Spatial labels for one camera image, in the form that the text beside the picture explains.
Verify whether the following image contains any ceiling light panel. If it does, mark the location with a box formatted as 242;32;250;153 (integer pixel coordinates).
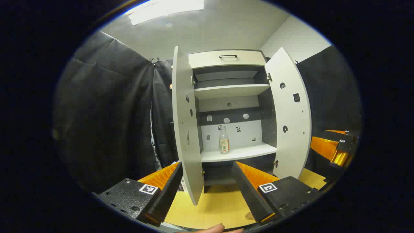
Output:
125;0;205;26

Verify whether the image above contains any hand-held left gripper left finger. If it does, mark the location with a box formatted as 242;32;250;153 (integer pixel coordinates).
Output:
96;161;184;227

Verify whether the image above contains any black backdrop cloth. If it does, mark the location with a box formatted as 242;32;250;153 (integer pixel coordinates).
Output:
53;31;362;194

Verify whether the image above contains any beige drawer with black handle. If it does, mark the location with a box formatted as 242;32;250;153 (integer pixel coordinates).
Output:
188;50;267;69

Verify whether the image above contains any grey cabinet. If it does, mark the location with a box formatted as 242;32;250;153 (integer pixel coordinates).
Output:
187;49;278;194

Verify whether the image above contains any grey cabinet door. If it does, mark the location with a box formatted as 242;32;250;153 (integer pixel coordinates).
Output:
264;47;312;180
172;46;205;206

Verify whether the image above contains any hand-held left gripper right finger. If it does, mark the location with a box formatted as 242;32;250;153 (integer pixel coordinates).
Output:
232;161;322;226

